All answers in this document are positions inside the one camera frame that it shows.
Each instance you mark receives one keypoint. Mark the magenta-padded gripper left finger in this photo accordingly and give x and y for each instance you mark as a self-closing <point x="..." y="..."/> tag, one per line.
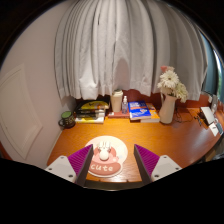
<point x="61" y="168"/>

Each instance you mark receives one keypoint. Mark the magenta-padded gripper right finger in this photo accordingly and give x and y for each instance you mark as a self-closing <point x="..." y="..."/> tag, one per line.
<point x="165" y="167"/>

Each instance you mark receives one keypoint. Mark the white computer mouse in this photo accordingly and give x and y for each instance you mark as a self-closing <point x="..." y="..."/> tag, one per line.
<point x="104" y="154"/>

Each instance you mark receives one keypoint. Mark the white pink cartoon mouse pad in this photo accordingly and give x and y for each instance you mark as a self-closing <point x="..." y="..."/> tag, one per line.
<point x="105" y="168"/>

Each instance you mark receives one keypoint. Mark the dark green mug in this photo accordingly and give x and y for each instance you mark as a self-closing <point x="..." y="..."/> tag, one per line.
<point x="67" y="120"/>

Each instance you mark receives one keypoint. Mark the yellow and white book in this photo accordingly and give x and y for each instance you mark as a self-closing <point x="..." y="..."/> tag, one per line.
<point x="88" y="119"/>

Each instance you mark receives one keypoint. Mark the white jug vase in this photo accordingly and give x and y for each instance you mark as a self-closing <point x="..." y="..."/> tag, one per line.
<point x="166" y="111"/>

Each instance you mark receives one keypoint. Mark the blue book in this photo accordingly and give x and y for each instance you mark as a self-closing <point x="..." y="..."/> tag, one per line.
<point x="139" y="111"/>

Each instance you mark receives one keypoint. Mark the white flat device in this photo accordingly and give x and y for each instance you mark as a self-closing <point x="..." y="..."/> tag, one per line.
<point x="208" y="115"/>

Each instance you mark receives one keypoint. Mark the yellow and black book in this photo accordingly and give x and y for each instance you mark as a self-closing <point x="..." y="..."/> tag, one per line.
<point x="93" y="106"/>

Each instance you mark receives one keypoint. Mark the brown book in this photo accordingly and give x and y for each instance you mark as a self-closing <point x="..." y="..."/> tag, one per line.
<point x="116" y="115"/>

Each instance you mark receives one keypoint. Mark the clear spray bottle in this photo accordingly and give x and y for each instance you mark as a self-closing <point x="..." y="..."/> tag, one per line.
<point x="125" y="107"/>

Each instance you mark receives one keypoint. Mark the cream lidded tumbler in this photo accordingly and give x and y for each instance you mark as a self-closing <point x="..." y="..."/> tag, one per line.
<point x="116" y="101"/>

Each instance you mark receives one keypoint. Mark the white flower bouquet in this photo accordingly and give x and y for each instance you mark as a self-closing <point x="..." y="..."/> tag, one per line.
<point x="171" y="83"/>

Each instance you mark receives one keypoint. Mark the white curtain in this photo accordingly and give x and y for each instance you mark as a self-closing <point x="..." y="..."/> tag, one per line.
<point x="130" y="43"/>

